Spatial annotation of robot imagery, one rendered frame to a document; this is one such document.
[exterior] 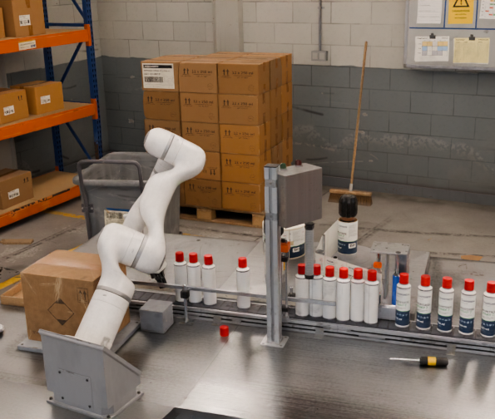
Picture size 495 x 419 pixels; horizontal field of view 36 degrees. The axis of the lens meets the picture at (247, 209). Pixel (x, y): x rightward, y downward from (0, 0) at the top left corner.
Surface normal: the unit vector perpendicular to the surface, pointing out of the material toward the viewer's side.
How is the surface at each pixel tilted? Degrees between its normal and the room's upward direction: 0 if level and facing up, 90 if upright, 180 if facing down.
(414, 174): 90
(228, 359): 0
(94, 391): 90
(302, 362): 0
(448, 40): 90
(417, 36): 90
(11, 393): 0
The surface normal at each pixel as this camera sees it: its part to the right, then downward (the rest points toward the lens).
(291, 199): 0.61, 0.23
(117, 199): -0.17, 0.37
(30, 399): -0.03, -0.95
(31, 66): 0.87, 0.13
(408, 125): -0.48, 0.28
